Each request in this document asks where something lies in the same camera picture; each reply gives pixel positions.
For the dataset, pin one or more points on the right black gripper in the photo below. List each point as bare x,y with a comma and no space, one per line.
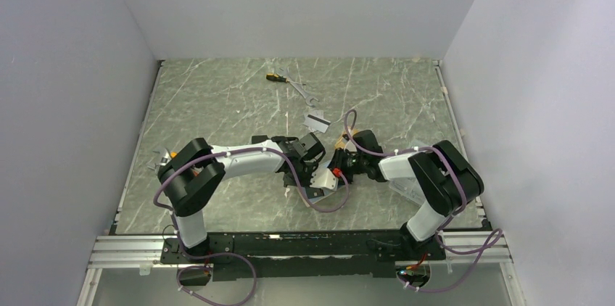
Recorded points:
337,160

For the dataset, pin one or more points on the black yellow screwdriver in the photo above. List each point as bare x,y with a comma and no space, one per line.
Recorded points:
277,78

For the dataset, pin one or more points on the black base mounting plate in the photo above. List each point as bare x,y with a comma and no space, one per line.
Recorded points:
376,253

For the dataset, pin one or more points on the clear plastic screw box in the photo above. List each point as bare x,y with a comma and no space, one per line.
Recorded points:
403,188

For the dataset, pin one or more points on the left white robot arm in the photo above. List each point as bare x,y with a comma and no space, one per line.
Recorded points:
190,177

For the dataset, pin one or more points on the orange credit card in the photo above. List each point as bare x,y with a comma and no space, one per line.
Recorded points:
342,141

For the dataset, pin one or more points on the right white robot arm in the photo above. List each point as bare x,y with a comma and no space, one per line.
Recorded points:
446,179

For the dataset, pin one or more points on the silver credit card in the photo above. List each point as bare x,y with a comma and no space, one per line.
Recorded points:
315,121

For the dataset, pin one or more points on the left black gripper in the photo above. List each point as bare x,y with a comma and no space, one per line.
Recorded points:
312,167

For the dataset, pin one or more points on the beige leather card holder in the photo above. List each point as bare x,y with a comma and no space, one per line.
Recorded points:
317,195

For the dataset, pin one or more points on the red adjustable wrench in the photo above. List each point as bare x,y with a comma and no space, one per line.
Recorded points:
161,159

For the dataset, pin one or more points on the aluminium frame rail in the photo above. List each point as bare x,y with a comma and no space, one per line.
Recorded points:
143,252

